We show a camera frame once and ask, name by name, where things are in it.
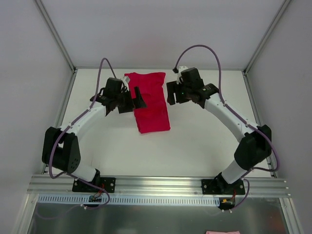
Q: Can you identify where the red t-shirt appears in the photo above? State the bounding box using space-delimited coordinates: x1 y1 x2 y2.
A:
124 72 171 134

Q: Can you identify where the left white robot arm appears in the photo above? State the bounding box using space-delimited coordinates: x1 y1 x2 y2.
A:
42 86 147 192

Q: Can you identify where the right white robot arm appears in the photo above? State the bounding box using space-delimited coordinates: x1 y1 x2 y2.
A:
166 81 272 194

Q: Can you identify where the pink folded cloth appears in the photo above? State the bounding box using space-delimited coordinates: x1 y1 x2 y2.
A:
205 231 240 234

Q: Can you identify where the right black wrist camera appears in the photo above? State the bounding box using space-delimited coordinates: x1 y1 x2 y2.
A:
174 66 204 88

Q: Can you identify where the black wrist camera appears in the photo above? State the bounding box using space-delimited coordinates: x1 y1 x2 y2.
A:
174 66 204 88
103 76 130 95

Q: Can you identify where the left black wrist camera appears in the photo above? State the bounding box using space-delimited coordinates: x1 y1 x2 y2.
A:
103 76 130 95

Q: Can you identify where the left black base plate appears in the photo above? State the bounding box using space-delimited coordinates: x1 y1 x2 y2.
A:
72 176 116 193

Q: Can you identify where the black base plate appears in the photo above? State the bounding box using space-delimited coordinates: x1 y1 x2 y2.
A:
72 176 116 193
201 178 245 195

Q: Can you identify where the left aluminium frame post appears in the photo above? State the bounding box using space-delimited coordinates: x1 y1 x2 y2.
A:
33 0 76 73

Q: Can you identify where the aluminium frame post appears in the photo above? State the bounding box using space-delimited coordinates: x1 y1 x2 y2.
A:
243 0 292 76
33 0 76 73

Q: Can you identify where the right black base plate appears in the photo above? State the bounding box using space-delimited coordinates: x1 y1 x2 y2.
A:
201 178 245 195

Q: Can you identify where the aluminium front rail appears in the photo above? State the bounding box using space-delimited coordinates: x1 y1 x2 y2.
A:
27 174 291 198

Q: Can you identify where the slotted cable duct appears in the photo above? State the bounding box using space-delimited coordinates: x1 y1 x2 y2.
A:
37 195 220 207

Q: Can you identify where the right aluminium frame post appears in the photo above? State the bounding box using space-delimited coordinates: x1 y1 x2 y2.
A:
243 0 292 76

